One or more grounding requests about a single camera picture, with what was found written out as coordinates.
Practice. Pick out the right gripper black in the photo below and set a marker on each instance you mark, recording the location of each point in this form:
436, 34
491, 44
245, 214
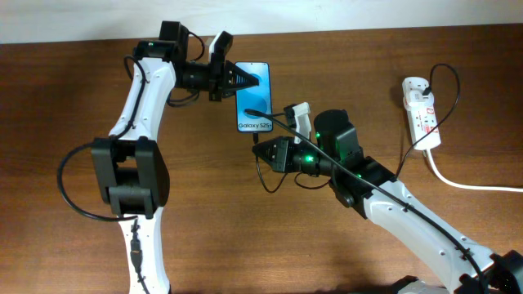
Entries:
286, 159

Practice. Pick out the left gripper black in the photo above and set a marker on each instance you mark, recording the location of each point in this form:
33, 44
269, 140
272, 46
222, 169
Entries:
226, 89

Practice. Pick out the blue Galaxy smartphone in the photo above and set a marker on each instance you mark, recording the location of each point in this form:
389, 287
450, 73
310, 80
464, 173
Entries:
257, 98

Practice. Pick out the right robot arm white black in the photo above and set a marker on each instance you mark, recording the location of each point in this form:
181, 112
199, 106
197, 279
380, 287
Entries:
360, 182

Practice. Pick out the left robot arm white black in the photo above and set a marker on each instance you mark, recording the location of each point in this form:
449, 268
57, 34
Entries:
132, 176

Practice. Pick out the white USB charger adapter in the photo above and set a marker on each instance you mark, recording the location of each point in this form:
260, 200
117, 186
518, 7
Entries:
416, 100

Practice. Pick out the white power strip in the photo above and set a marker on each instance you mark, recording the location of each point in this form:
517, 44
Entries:
422, 122

